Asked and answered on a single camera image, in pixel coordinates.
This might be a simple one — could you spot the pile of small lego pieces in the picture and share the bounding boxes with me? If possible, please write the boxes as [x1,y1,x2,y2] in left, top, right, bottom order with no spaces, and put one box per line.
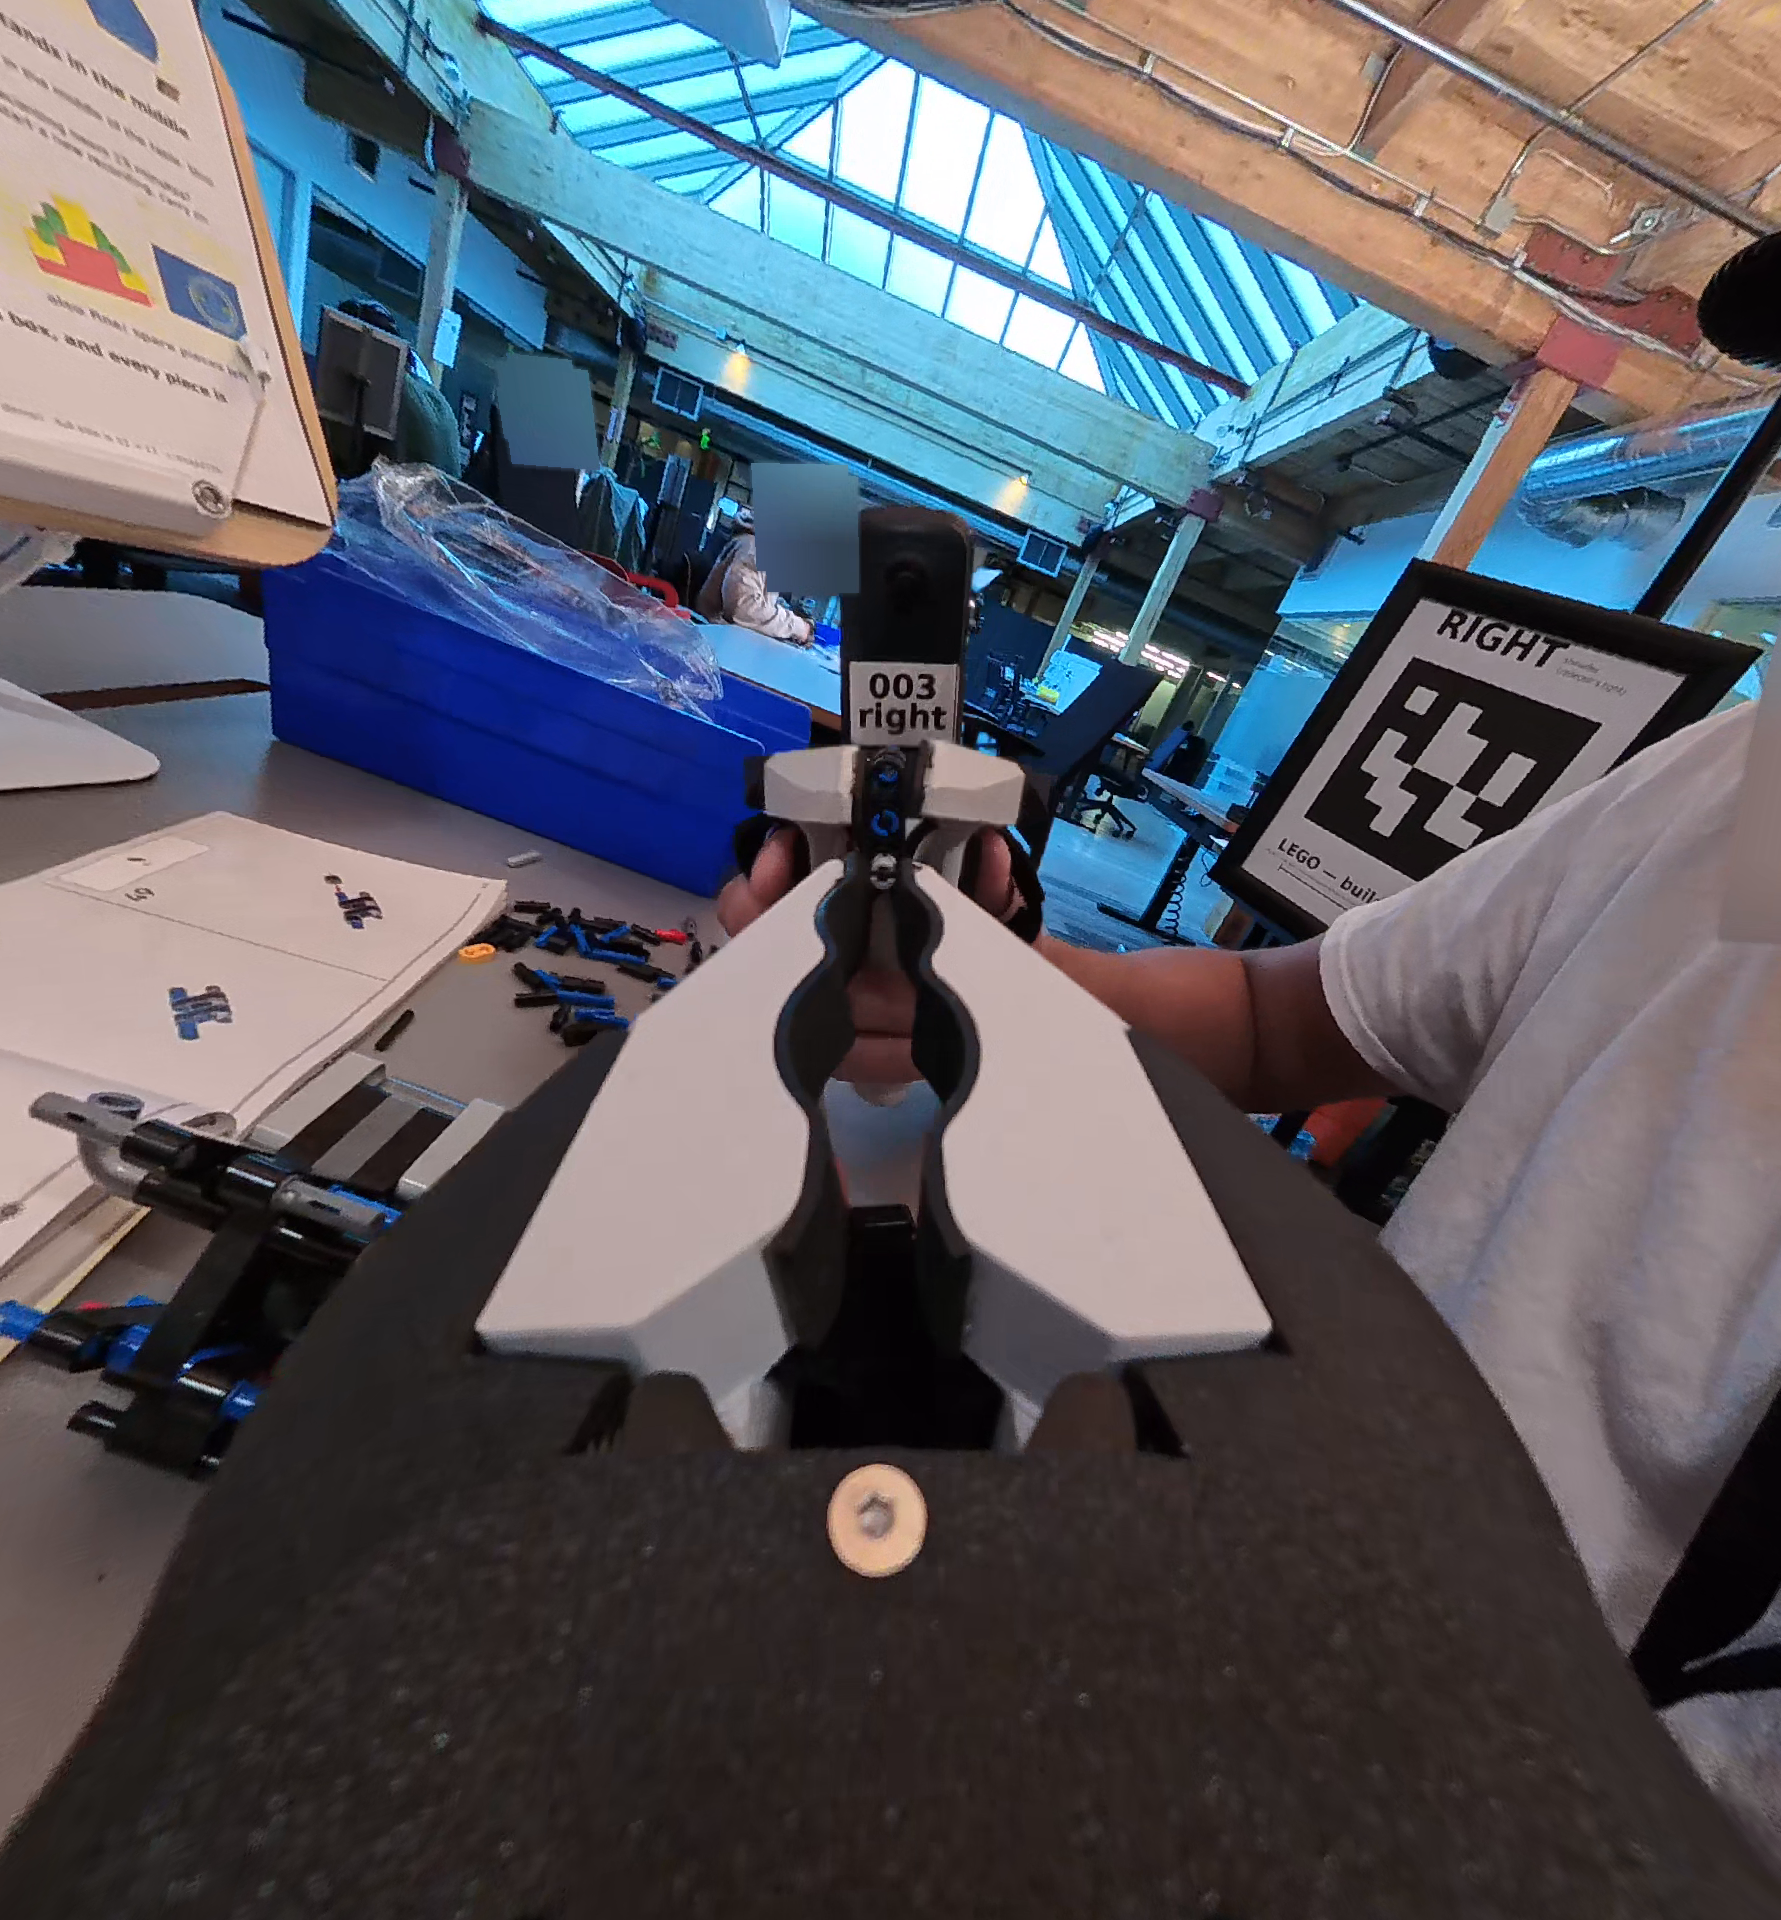
[463,897,715,1047]

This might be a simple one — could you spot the framed marker sign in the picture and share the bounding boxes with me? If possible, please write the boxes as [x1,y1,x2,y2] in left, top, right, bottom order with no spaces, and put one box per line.
[1211,559,1764,940]

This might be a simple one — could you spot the small black lego subassembly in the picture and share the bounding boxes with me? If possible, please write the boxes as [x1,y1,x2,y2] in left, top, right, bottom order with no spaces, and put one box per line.
[853,746,926,971]

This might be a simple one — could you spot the blue plastic bin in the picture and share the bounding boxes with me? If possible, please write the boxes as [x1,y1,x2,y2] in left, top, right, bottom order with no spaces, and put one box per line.
[259,547,815,897]

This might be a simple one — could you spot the person's right forearm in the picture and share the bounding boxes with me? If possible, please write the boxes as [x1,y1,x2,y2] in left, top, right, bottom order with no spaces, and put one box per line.
[1038,935,1416,1114]

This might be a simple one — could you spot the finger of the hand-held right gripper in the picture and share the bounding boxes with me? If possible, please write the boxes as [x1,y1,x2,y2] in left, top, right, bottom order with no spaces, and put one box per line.
[911,746,1029,892]
[762,746,870,837]

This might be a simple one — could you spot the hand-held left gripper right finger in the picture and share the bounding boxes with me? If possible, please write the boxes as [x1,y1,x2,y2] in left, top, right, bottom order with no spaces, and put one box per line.
[907,868,1278,1408]

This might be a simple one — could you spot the black strap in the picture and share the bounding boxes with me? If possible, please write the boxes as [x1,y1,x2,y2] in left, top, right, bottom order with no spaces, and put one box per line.
[1628,1349,1781,1709]

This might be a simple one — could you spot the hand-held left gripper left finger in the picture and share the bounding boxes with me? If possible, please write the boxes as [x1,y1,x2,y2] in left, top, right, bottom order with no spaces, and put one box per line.
[475,859,857,1446]

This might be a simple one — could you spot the open instruction booklet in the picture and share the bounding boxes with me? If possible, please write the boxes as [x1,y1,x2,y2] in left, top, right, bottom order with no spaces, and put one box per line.
[0,809,511,1345]

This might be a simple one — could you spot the clear plastic bag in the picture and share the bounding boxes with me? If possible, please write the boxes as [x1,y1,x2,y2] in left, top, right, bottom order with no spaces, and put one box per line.
[332,455,731,709]

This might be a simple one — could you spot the person's right hand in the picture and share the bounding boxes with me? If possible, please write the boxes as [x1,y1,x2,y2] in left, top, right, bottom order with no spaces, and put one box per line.
[719,822,1043,1106]

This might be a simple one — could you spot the black stand with round disc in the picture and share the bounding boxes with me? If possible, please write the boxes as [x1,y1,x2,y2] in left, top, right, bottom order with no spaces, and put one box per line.
[1630,214,1781,617]

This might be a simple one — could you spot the grey black lego chassis assembly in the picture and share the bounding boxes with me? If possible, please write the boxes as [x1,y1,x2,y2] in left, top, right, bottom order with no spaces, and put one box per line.
[0,1088,509,1480]

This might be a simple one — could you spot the wooden board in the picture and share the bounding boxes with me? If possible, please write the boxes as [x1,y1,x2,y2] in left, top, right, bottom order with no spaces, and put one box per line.
[0,0,339,572]

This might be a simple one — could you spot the white stand base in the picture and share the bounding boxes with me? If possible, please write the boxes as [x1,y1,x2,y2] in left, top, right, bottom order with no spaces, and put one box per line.
[0,522,165,797]

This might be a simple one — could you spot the printed instruction sheet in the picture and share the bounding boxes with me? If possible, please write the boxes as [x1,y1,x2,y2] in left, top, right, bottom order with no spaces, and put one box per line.
[0,0,276,541]

